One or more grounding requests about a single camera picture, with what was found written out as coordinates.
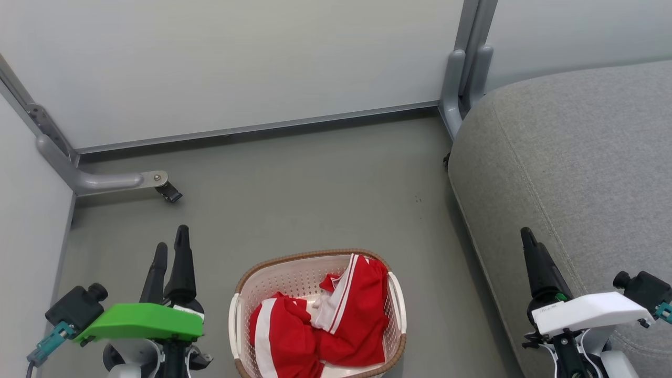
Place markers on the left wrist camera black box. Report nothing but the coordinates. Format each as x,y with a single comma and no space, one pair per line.
76,308

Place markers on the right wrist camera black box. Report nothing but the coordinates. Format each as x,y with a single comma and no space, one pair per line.
647,290

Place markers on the grey fabric sofa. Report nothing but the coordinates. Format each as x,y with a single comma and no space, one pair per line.
577,157

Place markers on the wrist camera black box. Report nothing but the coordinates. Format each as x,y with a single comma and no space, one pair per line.
76,308
647,290

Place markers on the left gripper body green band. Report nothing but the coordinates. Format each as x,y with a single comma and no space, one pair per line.
142,321

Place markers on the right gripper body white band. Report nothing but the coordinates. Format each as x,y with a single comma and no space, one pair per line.
588,312

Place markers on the red garment narrow white stripes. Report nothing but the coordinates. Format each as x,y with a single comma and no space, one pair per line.
357,310

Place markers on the grey partition foot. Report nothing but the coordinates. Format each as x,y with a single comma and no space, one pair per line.
100,181

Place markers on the white laundry basket brown rim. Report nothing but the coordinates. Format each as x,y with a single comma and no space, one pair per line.
294,278

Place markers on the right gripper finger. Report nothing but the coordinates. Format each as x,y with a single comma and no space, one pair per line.
541,268

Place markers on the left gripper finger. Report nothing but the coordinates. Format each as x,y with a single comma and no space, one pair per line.
156,273
181,262

